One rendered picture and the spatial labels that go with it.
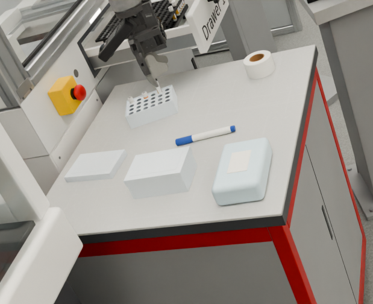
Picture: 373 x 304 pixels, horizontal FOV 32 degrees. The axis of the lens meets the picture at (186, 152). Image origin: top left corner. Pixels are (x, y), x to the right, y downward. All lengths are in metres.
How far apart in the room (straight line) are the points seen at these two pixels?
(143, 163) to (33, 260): 0.36
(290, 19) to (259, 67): 2.02
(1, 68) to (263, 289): 0.74
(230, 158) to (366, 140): 0.92
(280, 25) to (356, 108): 1.62
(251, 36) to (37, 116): 1.42
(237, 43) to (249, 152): 1.59
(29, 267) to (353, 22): 1.20
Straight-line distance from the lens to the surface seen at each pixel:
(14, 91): 1.51
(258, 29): 2.81
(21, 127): 1.56
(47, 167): 1.61
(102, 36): 1.82
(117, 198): 1.37
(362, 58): 1.96
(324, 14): 1.83
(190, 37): 1.67
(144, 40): 1.52
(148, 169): 1.31
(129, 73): 1.99
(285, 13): 3.56
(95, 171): 1.46
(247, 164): 1.21
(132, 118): 1.57
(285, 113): 1.41
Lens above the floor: 1.48
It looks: 31 degrees down
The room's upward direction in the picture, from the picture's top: 24 degrees counter-clockwise
